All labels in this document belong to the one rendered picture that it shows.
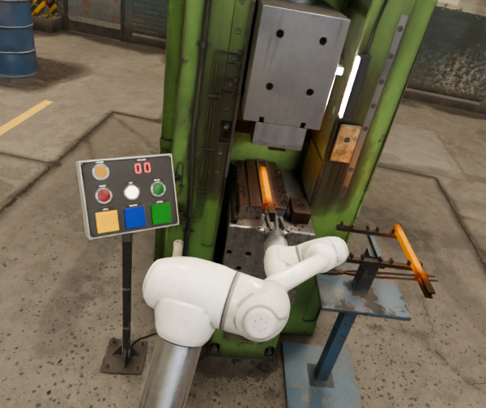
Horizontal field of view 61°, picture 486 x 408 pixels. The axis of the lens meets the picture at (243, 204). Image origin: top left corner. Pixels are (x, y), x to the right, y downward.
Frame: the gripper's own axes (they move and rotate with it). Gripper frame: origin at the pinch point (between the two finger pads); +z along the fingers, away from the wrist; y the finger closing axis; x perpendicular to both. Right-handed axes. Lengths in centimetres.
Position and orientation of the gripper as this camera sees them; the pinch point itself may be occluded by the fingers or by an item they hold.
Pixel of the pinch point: (270, 211)
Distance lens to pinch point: 172.3
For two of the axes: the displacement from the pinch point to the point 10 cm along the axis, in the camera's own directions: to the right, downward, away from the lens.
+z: -0.4, -5.7, 8.2
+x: 1.6, -8.1, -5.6
